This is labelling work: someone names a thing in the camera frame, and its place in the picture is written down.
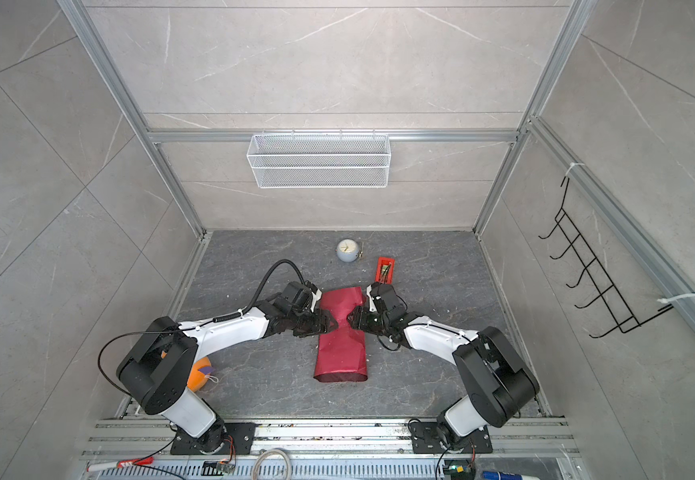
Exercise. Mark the dark red wrapping paper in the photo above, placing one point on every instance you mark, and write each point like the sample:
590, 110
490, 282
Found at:
342, 356

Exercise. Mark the white wire mesh basket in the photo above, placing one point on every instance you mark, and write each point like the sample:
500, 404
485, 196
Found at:
326, 160

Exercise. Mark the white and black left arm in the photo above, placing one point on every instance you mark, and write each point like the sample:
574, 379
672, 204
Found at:
154, 366

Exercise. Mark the aluminium front rail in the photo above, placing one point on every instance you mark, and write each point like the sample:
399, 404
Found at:
378, 448

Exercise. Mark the black wire hook rack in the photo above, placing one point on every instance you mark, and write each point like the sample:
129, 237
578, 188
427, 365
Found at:
592, 271

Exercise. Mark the small round white clock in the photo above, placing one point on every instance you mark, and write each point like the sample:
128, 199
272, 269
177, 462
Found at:
348, 250

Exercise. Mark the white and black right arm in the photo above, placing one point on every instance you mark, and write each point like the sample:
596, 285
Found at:
497, 381

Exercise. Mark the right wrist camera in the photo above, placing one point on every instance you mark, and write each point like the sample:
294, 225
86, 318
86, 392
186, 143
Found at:
382, 297

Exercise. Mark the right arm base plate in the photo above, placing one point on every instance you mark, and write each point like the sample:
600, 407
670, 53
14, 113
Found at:
428, 437

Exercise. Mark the blue and white marker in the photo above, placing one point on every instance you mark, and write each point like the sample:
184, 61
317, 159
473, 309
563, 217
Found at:
494, 475

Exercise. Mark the orange plush toy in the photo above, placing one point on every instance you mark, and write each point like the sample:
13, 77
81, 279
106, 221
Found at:
201, 374

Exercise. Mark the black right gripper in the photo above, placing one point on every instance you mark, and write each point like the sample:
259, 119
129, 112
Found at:
360, 319

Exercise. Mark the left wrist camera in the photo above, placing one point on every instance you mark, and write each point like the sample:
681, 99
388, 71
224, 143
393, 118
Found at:
299, 297

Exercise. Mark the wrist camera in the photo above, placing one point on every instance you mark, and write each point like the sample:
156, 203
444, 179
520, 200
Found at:
382, 297
299, 297

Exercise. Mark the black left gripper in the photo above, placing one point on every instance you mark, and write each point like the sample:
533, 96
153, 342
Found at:
325, 323

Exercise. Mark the red tape dispenser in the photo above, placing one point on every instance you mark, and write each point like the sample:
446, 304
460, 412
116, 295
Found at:
385, 270

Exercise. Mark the red and white marker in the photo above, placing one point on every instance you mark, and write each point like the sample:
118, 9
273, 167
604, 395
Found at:
99, 467

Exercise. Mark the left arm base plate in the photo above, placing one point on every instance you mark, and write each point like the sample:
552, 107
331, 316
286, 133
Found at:
242, 437

